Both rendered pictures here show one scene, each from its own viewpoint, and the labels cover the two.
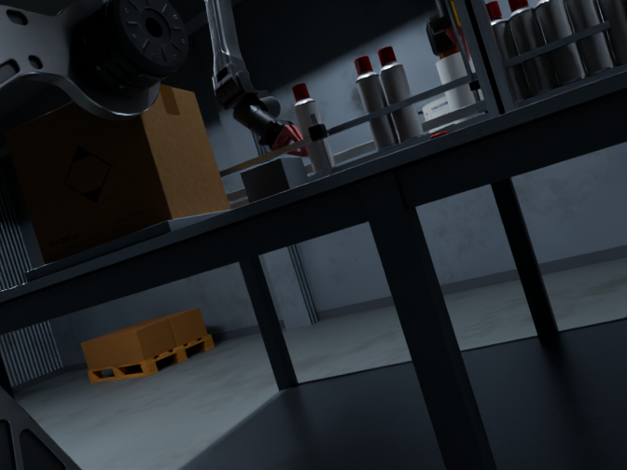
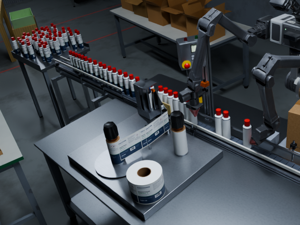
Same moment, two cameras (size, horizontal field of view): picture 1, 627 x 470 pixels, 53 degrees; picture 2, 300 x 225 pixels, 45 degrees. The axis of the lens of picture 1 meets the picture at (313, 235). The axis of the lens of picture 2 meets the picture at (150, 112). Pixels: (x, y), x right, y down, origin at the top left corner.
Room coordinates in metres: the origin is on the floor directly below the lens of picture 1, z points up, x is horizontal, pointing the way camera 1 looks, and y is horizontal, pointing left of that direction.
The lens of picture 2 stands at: (3.23, 0.26, 2.37)
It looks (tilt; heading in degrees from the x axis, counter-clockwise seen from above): 32 degrees down; 208
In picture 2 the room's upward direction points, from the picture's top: 10 degrees counter-clockwise
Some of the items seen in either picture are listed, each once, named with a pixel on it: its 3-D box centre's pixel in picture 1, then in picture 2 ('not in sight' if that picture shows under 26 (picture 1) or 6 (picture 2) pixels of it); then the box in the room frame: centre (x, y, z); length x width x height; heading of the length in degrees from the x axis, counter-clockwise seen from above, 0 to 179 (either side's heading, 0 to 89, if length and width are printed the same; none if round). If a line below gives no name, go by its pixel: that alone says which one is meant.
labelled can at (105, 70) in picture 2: not in sight; (106, 75); (0.82, -1.39, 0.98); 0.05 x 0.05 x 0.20
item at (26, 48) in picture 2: not in sight; (43, 40); (0.13, -2.61, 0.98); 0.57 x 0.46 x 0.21; 155
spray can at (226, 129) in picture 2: (375, 103); (226, 125); (1.36, -0.21, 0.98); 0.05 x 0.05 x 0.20
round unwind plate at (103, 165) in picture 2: not in sight; (118, 161); (1.75, -0.82, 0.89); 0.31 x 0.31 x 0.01
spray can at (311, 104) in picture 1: (312, 129); (247, 134); (1.43, -0.07, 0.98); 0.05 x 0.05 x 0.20
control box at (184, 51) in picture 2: not in sight; (191, 52); (1.15, -0.47, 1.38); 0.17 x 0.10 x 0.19; 120
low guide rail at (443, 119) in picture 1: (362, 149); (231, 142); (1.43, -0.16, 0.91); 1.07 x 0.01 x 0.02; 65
